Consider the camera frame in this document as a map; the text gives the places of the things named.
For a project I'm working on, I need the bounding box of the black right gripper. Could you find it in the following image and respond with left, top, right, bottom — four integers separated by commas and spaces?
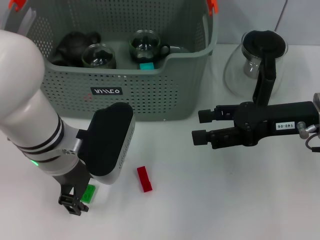
191, 101, 317, 150

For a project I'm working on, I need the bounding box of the grey perforated storage bin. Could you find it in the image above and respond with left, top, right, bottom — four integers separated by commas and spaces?
0, 0, 220, 123

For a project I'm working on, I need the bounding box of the orange bin handle clip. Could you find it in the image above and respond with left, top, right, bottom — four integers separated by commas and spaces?
207, 0, 220, 16
9, 0, 27, 12

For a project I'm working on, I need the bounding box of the glass teapot with black handle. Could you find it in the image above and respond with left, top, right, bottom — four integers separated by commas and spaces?
223, 29, 289, 106

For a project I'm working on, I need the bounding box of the right arm gripper cable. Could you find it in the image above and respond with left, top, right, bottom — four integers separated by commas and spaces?
297, 121, 320, 153

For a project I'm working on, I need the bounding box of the teal square building brick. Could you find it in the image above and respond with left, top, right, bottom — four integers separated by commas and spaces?
139, 62, 155, 72

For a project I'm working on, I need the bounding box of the dark clay teapot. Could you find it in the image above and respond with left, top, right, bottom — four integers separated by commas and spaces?
53, 31, 102, 67

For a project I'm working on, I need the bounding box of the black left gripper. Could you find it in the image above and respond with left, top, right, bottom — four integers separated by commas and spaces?
52, 159, 94, 216

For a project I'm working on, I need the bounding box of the green building brick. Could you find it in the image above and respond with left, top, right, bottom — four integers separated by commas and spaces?
80, 184, 98, 204

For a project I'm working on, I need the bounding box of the glass teacup with black base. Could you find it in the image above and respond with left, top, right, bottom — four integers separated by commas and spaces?
128, 29, 171, 65
81, 42, 118, 70

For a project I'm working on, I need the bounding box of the thin grey background cable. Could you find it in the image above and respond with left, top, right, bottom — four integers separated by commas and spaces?
273, 0, 288, 32

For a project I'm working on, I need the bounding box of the dark red long brick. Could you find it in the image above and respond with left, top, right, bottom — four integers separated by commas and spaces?
136, 166, 153, 193

